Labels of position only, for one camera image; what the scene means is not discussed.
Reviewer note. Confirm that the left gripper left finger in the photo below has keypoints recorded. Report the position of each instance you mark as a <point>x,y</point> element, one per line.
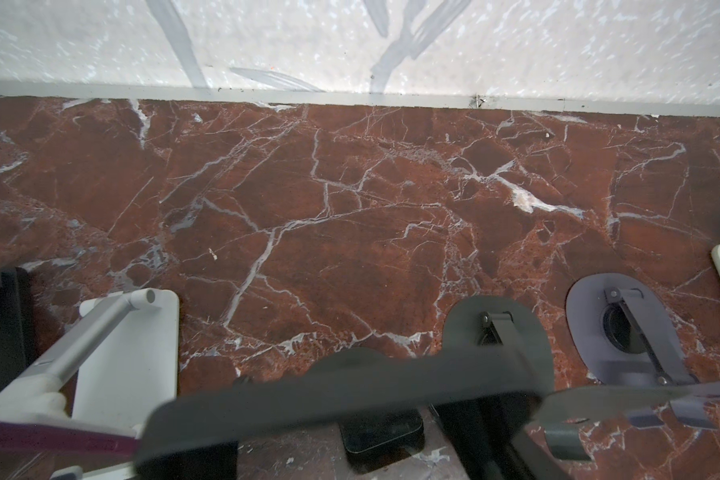
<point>216,462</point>

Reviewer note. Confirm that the lavender round-base stand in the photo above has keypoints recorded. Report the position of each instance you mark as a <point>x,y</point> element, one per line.
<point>626,339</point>

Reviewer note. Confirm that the purple-edged phone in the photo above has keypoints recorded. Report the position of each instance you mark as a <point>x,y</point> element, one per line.
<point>37,437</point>

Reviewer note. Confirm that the grey round-base stand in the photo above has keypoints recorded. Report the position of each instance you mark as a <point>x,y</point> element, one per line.
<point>179,429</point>

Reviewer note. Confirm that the white stand far left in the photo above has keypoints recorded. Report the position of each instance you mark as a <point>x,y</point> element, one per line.
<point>107,375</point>

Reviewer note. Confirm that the grey stand rear middle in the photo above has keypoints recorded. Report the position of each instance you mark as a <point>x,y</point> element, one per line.
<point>493,320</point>

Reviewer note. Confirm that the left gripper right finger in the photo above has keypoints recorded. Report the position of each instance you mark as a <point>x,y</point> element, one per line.
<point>489,439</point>

